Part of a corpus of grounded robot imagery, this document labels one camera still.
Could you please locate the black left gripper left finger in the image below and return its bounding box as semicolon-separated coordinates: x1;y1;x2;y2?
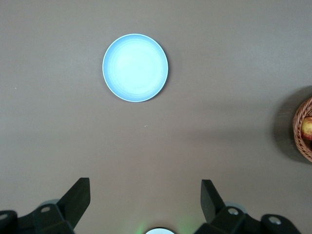
0;177;91;234

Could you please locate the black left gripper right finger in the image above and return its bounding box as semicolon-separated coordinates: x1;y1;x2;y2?
195;179;299;234

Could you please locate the red yellow apple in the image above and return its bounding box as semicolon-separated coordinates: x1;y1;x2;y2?
301;116;312;141

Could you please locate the brown wicker basket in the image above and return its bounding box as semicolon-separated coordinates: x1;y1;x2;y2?
292;97;312;163

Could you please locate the light blue round plate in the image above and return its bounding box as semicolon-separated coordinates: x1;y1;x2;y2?
102;33;169;102

